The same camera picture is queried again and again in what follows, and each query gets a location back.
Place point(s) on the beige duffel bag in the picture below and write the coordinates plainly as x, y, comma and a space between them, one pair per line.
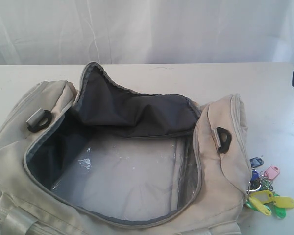
54, 120

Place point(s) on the clear plastic packet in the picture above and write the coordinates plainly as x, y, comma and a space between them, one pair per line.
130, 179

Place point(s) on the white backdrop curtain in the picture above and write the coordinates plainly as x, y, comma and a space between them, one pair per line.
145, 31

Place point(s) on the bunch of colourful key tags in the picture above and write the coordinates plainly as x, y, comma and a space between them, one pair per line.
261, 195

